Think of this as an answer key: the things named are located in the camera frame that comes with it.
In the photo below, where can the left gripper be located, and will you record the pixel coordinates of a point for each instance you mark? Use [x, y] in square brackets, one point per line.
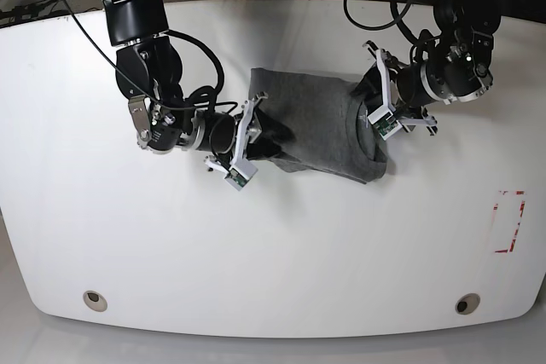
[392, 84]

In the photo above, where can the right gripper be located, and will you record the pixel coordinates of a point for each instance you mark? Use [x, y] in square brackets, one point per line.
[236, 141]

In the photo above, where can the grey T-shirt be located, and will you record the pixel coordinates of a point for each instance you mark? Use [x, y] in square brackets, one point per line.
[327, 121]

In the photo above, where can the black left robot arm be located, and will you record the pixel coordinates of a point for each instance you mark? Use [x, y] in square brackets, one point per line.
[453, 66]

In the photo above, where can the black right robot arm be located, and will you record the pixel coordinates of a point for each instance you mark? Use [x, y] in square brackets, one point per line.
[148, 74]

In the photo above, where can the red tape rectangle marking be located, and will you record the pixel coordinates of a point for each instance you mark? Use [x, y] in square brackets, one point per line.
[506, 220]

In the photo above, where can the right table grommet hole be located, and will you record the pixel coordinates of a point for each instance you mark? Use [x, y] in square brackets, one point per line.
[467, 304]

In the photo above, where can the table grommet hole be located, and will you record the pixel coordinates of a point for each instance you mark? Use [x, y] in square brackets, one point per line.
[467, 304]
[95, 301]

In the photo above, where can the left table grommet hole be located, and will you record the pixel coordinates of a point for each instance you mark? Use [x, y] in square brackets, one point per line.
[95, 301]

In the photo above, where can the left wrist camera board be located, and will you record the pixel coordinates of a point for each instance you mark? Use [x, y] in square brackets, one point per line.
[384, 122]

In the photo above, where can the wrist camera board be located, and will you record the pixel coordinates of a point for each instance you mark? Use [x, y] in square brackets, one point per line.
[384, 122]
[238, 179]

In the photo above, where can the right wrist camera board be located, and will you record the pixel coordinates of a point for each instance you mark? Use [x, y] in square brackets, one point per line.
[238, 179]

